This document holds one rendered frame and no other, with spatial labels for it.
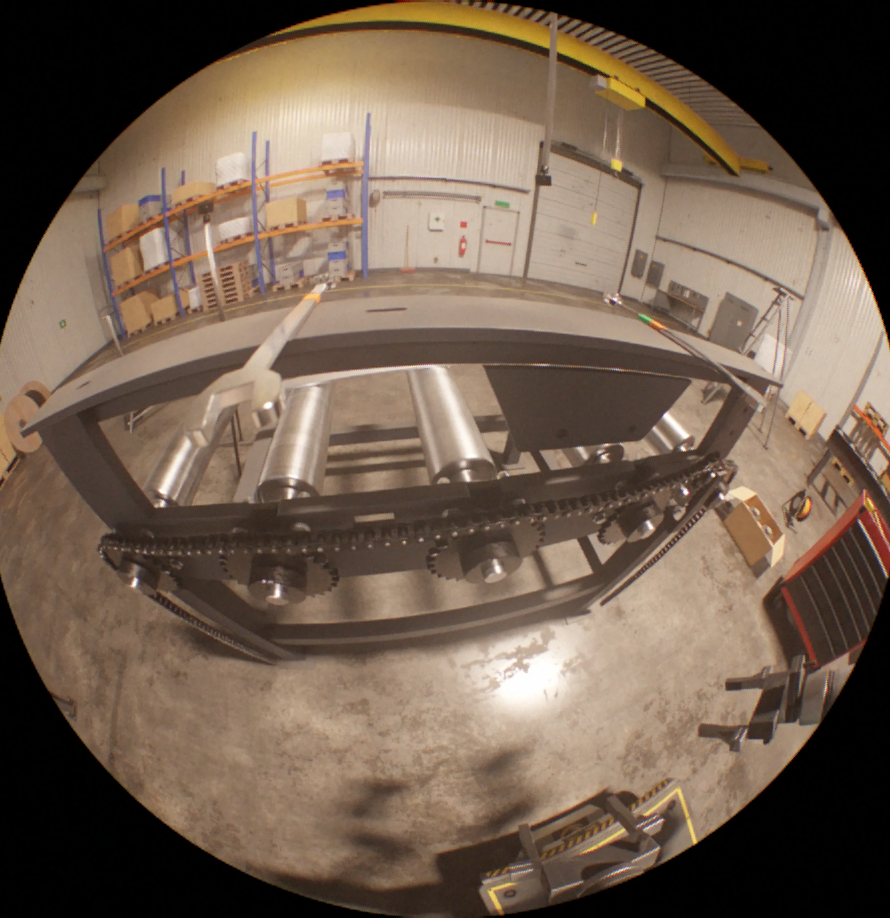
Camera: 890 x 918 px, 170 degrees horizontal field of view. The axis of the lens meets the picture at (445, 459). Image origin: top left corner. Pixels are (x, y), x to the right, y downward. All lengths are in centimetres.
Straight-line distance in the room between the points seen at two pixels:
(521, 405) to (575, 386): 7
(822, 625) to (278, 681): 284
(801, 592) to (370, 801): 242
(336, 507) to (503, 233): 971
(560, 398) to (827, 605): 223
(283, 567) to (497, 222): 973
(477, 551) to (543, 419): 18
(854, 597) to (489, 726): 210
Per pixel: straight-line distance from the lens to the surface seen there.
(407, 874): 146
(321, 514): 38
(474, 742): 125
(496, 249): 984
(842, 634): 242
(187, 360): 23
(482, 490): 42
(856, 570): 225
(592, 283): 1178
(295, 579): 41
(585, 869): 47
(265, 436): 81
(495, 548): 38
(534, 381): 32
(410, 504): 37
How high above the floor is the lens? 122
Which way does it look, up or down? 43 degrees down
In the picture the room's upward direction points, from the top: 5 degrees clockwise
